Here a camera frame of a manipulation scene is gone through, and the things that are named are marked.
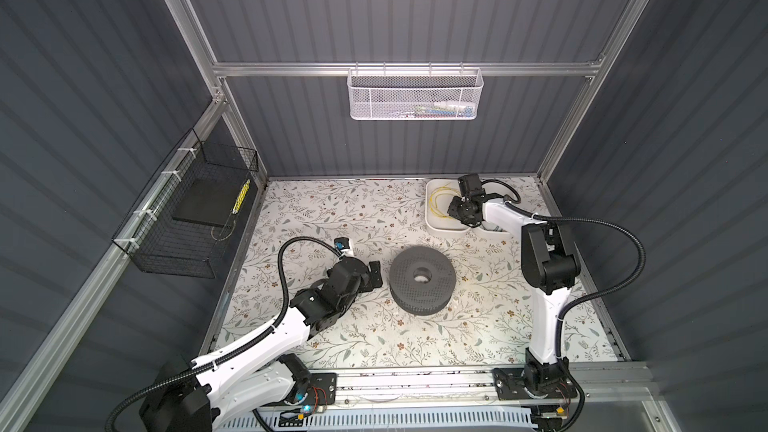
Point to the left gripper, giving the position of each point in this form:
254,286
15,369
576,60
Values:
367,284

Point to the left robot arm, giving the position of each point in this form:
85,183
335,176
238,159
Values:
260,369

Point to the white plastic bin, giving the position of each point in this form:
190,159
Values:
497,207
438,195

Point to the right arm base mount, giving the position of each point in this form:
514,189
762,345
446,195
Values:
535,380

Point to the dark grey foam spool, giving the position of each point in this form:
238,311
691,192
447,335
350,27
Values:
422,280

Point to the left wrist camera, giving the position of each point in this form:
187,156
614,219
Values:
344,247

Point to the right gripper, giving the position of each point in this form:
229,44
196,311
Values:
452,211

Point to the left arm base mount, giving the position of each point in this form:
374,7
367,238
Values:
311,392

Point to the items in white basket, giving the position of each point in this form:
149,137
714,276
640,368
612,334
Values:
436,110

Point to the aluminium front rail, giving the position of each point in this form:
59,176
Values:
475,385

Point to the black foam pad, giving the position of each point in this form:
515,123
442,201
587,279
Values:
207,202

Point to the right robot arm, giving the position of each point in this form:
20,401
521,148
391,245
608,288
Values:
549,265

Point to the white wire mesh basket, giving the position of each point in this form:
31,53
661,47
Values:
375,92

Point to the white slotted cable duct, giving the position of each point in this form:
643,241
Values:
471,418

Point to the black wire basket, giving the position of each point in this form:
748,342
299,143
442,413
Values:
158,244

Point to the right white plastic bin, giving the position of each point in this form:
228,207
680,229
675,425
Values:
497,207

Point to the yellow marker pen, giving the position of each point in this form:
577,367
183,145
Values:
241,197

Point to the left white plastic bin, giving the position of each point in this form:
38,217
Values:
438,195

